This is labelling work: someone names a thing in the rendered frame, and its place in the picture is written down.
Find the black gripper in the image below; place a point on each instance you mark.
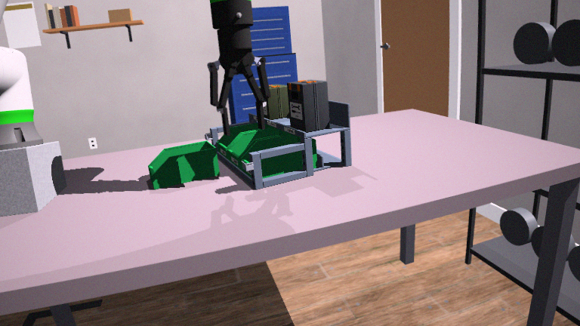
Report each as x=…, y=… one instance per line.
x=239, y=61

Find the grey metal shelf rack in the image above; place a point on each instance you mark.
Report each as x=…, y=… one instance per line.
x=339, y=119

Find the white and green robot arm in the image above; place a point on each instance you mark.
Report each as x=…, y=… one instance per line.
x=17, y=127

